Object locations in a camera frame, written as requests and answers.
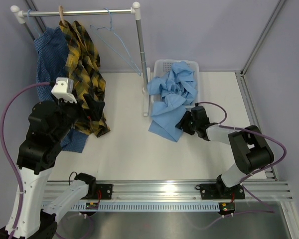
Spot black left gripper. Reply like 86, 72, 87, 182
53, 93, 105, 142

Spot light blue shirt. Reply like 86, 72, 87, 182
147, 61, 199, 143

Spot light blue wire hanger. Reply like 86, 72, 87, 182
89, 8, 142, 76

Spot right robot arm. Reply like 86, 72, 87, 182
175, 104, 274, 200

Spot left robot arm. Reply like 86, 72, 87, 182
0, 94, 112, 239

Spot yellow plaid shirt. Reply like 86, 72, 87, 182
59, 20, 110, 137

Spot blue checkered shirt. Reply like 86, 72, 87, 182
34, 27, 88, 153

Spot wooden hanger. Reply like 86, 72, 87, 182
58, 5, 66, 26

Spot white plastic basket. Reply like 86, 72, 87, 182
148, 59, 200, 108

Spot white clothes rack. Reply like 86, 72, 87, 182
10, 0, 151, 117

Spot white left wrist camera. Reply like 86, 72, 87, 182
51, 77, 77, 104

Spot aluminium frame post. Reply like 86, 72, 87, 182
235, 0, 289, 135

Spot white slotted cable duct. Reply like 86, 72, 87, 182
70, 202, 220, 212

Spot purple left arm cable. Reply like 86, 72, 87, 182
2, 81, 97, 239

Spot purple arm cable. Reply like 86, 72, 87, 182
2, 81, 97, 239
189, 101, 289, 230

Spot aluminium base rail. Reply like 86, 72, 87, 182
42, 179, 294, 201

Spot blue wire hanger left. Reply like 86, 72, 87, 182
27, 9, 43, 37

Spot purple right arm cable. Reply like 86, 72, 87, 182
189, 101, 289, 230

